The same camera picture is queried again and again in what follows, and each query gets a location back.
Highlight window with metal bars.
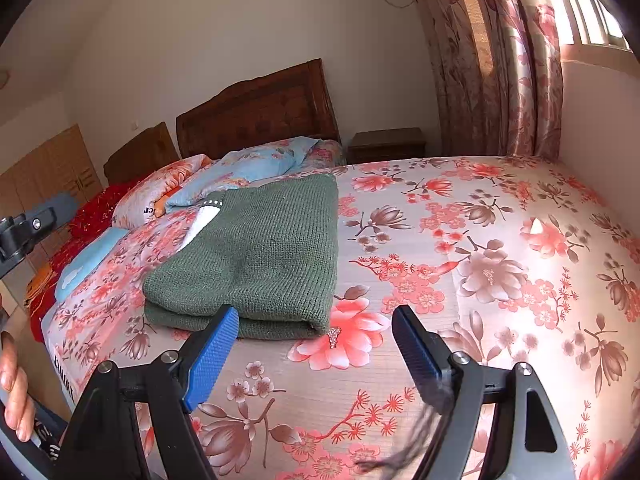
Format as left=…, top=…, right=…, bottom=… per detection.
left=552, top=0, right=631, bottom=52

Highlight light blue pillow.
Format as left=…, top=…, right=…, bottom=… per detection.
left=54, top=228, right=128, bottom=302

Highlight floral pink bed sheet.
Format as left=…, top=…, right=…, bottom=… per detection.
left=41, top=154, right=640, bottom=480

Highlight green knit sweater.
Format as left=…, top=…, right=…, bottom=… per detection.
left=142, top=174, right=338, bottom=340

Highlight pink floral pillow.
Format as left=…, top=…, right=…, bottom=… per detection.
left=112, top=154, right=213, bottom=231

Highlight dark wooden nightstand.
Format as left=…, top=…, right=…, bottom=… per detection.
left=346, top=127, right=426, bottom=165

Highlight person's left hand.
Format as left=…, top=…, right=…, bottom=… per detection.
left=0, top=332, right=35, bottom=442

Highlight light blue floral quilt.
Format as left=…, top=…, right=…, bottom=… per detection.
left=165, top=136, right=319, bottom=212

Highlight small wooden headboard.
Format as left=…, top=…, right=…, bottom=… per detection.
left=103, top=122, right=179, bottom=185

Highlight pink floral curtain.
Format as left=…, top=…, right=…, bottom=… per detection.
left=416, top=0, right=563, bottom=160

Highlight large wooden headboard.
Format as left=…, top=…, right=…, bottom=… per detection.
left=176, top=58, right=341, bottom=159

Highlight red blanket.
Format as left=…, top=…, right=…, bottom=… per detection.
left=25, top=180, right=137, bottom=342

